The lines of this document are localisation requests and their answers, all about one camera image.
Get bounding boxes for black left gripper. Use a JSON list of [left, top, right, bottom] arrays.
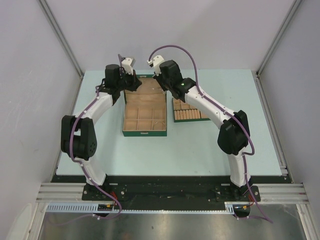
[[115, 68, 141, 92]]

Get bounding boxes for green jewelry box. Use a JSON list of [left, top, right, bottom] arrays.
[[122, 74, 167, 137]]

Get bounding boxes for silver bangle bracelet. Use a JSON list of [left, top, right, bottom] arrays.
[[152, 120, 166, 131]]

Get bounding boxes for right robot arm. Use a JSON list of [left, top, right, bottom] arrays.
[[148, 55, 251, 201]]

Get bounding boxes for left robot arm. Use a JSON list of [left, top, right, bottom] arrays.
[[60, 64, 142, 200]]

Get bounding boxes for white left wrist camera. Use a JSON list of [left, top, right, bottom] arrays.
[[118, 54, 136, 75]]

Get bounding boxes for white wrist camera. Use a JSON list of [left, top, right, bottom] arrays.
[[118, 54, 136, 75], [147, 55, 165, 76]]

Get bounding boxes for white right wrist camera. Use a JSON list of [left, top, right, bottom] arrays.
[[147, 55, 165, 76]]

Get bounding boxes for aluminium frame post left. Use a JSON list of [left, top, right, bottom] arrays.
[[37, 0, 84, 80]]

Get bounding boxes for aluminium frame post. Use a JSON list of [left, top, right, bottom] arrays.
[[255, 0, 305, 78], [37, 0, 84, 80]]

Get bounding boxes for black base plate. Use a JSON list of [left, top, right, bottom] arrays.
[[51, 174, 292, 218]]

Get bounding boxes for aluminium front rail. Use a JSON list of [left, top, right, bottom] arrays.
[[36, 182, 91, 204]]

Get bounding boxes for slotted cable duct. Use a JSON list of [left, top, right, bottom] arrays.
[[46, 202, 251, 214]]

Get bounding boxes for aluminium frame post right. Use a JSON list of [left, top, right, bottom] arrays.
[[255, 0, 305, 78]]

